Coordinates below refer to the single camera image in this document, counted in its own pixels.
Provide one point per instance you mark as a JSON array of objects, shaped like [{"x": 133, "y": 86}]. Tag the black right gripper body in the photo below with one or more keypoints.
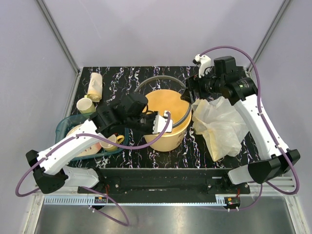
[{"x": 206, "y": 85}]

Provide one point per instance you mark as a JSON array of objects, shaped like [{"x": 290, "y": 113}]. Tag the detached white trash bag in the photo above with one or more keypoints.
[{"x": 221, "y": 126}]

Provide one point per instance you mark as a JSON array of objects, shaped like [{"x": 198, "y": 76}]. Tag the clear blue plastic tub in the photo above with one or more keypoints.
[{"x": 67, "y": 124}]

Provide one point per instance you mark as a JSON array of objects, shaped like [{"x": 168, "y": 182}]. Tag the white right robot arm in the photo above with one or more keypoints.
[{"x": 224, "y": 77}]

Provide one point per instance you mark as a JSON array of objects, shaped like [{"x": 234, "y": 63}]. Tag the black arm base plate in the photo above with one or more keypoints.
[{"x": 121, "y": 180}]

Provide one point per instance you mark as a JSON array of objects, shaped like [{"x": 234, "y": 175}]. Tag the cream pink floral plate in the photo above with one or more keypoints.
[{"x": 92, "y": 150}]

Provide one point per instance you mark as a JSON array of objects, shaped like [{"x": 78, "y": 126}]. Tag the yellow white mug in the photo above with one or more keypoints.
[{"x": 113, "y": 138}]

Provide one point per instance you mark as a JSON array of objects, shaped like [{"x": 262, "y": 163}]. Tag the white trash bag roll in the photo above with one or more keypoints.
[{"x": 94, "y": 92}]

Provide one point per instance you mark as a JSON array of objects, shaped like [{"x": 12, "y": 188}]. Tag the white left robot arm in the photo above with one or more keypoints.
[{"x": 49, "y": 167}]

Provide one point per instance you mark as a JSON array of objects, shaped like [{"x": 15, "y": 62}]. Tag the aluminium front rail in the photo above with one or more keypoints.
[{"x": 162, "y": 197}]

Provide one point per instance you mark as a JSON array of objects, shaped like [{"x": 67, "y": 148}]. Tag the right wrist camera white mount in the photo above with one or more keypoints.
[{"x": 204, "y": 63}]

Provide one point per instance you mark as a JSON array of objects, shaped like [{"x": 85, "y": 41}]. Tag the light green mug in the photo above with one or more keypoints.
[{"x": 85, "y": 106}]

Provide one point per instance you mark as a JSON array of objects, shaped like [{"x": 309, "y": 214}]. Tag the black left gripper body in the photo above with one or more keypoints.
[{"x": 143, "y": 123}]

